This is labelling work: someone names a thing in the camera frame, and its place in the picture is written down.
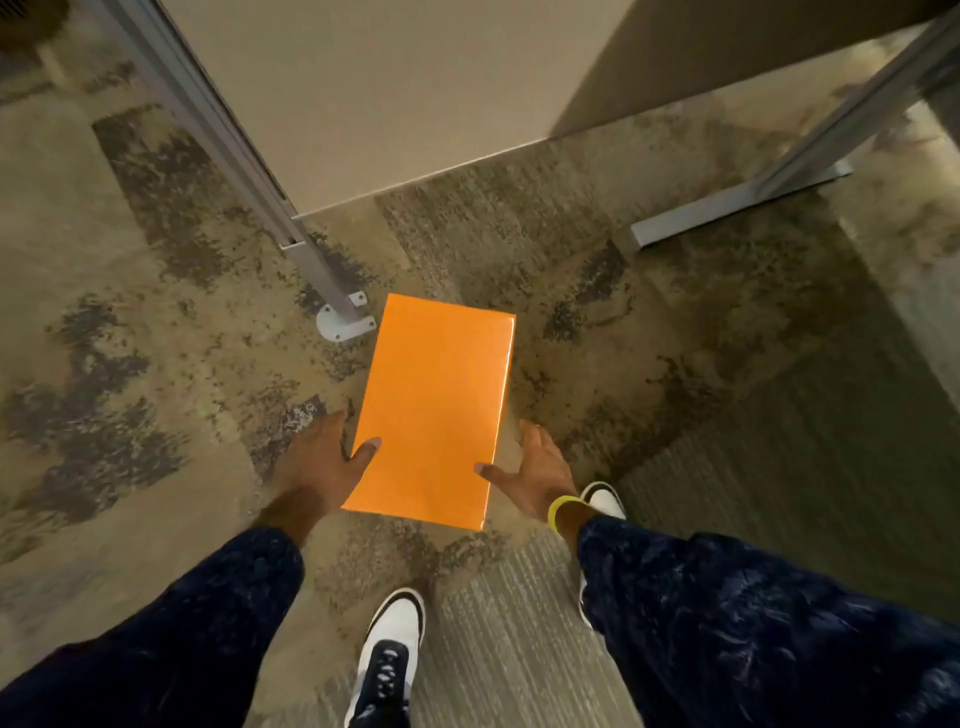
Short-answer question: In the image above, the person's right hand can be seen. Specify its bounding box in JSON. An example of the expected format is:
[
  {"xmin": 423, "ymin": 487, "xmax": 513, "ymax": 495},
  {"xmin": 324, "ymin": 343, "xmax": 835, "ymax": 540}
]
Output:
[{"xmin": 473, "ymin": 419, "xmax": 579, "ymax": 522}]

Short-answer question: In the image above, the person's left hand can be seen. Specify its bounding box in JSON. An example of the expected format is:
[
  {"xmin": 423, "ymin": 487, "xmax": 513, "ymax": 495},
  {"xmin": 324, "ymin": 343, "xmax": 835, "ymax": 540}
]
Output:
[{"xmin": 272, "ymin": 410, "xmax": 383, "ymax": 523}]

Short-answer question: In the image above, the orange cardboard box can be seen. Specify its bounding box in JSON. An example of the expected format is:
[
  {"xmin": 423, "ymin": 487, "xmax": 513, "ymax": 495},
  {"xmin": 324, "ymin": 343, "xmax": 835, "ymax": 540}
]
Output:
[{"xmin": 341, "ymin": 292, "xmax": 517, "ymax": 532}]

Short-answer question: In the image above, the person's right forearm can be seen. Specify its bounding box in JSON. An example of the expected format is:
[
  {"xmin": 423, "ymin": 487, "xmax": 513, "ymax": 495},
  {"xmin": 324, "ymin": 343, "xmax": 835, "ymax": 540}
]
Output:
[{"xmin": 556, "ymin": 498, "xmax": 960, "ymax": 728}]

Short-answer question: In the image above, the person's left forearm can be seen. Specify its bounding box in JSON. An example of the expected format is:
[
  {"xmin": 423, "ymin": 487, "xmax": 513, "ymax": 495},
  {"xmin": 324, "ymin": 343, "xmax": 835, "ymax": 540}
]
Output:
[{"xmin": 0, "ymin": 489, "xmax": 331, "ymax": 728}]

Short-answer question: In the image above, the yellow wristband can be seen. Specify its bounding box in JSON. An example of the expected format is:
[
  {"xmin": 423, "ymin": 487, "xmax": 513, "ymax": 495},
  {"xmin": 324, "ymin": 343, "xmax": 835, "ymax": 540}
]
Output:
[{"xmin": 546, "ymin": 495, "xmax": 587, "ymax": 538}]

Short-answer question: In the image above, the white and black right shoe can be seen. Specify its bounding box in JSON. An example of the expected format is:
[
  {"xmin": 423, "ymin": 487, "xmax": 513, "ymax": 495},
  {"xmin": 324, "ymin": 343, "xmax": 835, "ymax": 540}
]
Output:
[{"xmin": 576, "ymin": 480, "xmax": 628, "ymax": 631}]

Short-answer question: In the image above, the white and black shoe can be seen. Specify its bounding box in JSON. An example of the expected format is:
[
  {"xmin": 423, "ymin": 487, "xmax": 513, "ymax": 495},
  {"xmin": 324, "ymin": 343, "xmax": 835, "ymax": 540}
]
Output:
[
  {"xmin": 343, "ymin": 587, "xmax": 428, "ymax": 728},
  {"xmin": 576, "ymin": 480, "xmax": 628, "ymax": 631}
]

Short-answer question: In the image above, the white and black left shoe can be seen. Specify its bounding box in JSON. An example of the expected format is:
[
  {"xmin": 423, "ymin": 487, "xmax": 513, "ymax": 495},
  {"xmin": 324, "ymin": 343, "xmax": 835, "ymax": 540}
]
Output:
[{"xmin": 343, "ymin": 587, "xmax": 428, "ymax": 728}]

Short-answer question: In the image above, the beige partition panel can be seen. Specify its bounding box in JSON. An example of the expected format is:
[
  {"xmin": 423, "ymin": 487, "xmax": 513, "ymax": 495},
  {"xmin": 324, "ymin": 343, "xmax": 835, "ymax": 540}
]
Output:
[{"xmin": 159, "ymin": 0, "xmax": 960, "ymax": 220}]

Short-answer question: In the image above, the grey metal partition post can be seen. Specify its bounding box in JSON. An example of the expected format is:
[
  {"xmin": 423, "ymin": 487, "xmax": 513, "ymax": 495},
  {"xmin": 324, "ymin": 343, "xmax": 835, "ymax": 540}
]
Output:
[{"xmin": 96, "ymin": 0, "xmax": 378, "ymax": 345}]

